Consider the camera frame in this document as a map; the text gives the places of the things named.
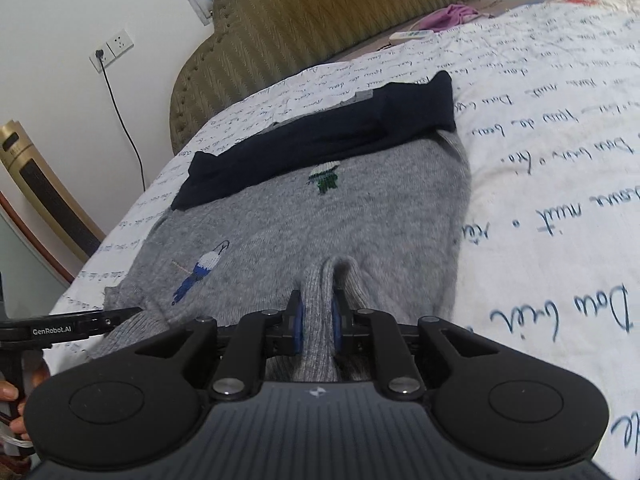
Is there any wooden furniture edge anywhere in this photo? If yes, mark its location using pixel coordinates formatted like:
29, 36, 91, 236
0, 193, 74, 284

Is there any white script print bedspread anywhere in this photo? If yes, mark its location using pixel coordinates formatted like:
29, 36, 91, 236
46, 2, 639, 479

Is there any white wall socket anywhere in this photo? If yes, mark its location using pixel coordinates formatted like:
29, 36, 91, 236
89, 29, 134, 73

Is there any black power cable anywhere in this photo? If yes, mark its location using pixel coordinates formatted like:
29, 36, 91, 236
94, 49, 149, 194

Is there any person's left hand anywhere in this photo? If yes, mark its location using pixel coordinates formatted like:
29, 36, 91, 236
0, 353, 51, 443

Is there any gold tower heater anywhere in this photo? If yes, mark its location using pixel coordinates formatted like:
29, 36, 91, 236
1, 120, 104, 263

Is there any purple cloth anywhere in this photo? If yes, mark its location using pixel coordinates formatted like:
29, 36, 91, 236
412, 3, 486, 32

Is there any olive padded headboard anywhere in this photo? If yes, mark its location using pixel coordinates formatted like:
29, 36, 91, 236
169, 0, 475, 152

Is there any grey navy knit sweater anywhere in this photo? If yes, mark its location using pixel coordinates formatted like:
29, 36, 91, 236
90, 72, 471, 382

